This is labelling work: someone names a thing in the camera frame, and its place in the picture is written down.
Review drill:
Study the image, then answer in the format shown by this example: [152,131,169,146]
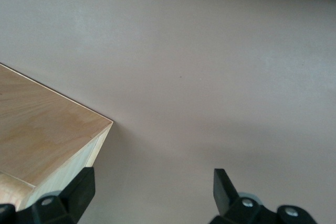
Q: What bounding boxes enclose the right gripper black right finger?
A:
[208,168,316,224]

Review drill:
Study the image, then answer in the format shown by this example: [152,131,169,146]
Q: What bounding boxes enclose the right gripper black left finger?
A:
[15,166,96,224]

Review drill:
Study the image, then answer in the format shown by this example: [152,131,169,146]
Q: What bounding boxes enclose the wooden drawer cabinet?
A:
[0,62,114,212]

